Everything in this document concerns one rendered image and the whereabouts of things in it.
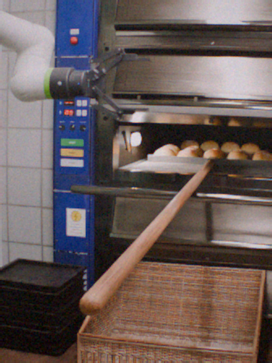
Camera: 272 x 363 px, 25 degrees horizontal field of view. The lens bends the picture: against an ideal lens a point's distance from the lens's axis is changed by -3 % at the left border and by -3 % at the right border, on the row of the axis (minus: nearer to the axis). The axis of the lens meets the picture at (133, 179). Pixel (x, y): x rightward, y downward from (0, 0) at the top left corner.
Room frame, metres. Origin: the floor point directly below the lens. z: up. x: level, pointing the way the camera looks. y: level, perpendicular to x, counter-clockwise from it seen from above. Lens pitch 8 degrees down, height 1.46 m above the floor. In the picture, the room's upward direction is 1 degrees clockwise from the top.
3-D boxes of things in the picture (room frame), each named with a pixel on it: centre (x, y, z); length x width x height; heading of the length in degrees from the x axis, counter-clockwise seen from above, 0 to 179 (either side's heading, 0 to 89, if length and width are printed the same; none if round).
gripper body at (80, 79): (1.71, 0.13, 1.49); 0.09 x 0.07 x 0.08; 74
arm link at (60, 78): (1.73, 0.20, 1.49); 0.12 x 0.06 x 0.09; 164
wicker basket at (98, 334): (1.93, -0.16, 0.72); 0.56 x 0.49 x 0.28; 76
